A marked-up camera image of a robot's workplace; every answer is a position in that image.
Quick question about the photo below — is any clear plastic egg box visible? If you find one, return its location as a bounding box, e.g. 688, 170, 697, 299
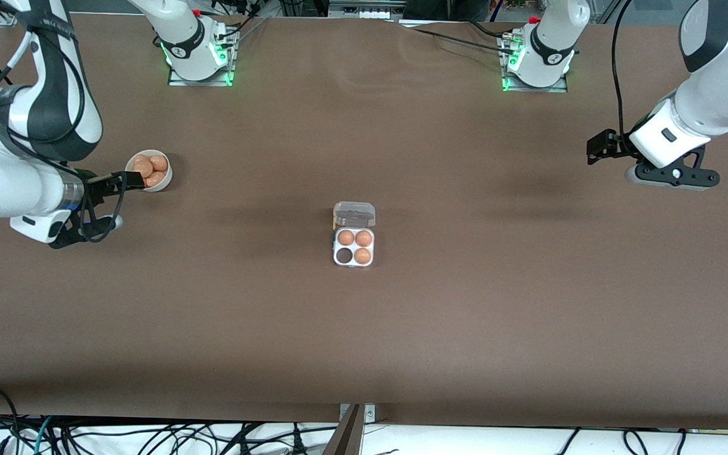
332, 201, 377, 269

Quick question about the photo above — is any white round bowl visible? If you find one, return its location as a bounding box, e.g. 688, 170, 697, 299
125, 149, 174, 192

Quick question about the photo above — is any dark grey metal bar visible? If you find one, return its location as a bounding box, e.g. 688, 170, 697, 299
323, 404, 365, 455

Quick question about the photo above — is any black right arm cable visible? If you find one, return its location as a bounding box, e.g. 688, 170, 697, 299
0, 19, 126, 245

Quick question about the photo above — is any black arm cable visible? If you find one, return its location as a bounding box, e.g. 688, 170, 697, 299
610, 0, 633, 143
0, 19, 126, 245

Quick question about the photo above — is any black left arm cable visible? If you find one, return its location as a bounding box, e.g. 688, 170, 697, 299
610, 0, 633, 143

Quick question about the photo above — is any long black table cable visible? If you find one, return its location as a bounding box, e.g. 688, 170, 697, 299
399, 19, 519, 54

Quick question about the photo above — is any teal cable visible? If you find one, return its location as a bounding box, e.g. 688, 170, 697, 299
34, 416, 56, 455

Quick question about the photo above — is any small metal bracket plate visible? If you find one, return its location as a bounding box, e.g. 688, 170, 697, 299
339, 403, 376, 423

